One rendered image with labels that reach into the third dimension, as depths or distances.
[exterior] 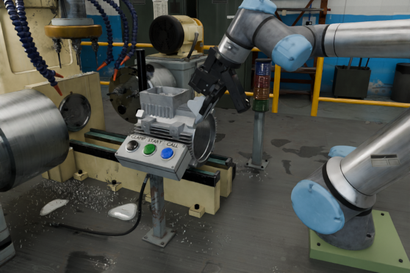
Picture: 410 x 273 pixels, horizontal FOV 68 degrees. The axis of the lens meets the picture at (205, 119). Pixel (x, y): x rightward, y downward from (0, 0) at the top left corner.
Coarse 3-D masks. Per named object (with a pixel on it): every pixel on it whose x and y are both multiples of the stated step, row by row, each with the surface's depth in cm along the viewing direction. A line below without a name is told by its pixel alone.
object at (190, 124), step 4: (140, 112) 92; (144, 112) 92; (212, 112) 94; (136, 116) 92; (140, 116) 91; (144, 116) 92; (188, 120) 85; (192, 120) 84; (188, 124) 84; (192, 124) 84; (196, 124) 86; (192, 128) 85; (212, 148) 99; (192, 160) 88; (192, 164) 88; (196, 164) 90
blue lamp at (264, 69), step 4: (256, 64) 107; (260, 64) 105; (264, 64) 105; (268, 64) 105; (256, 68) 107; (260, 68) 106; (264, 68) 106; (268, 68) 106; (256, 72) 107; (260, 72) 106; (264, 72) 106; (268, 72) 106
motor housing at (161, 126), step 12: (180, 108) 90; (156, 120) 91; (168, 120) 89; (180, 120) 88; (204, 120) 98; (216, 120) 98; (144, 132) 90; (156, 132) 88; (168, 132) 88; (192, 132) 85; (204, 132) 100; (216, 132) 100; (192, 144) 85; (204, 144) 99; (192, 156) 87; (204, 156) 96
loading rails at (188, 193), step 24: (72, 144) 110; (96, 144) 119; (120, 144) 114; (96, 168) 108; (120, 168) 102; (192, 168) 93; (216, 168) 97; (144, 192) 101; (168, 192) 96; (192, 192) 92; (216, 192) 89
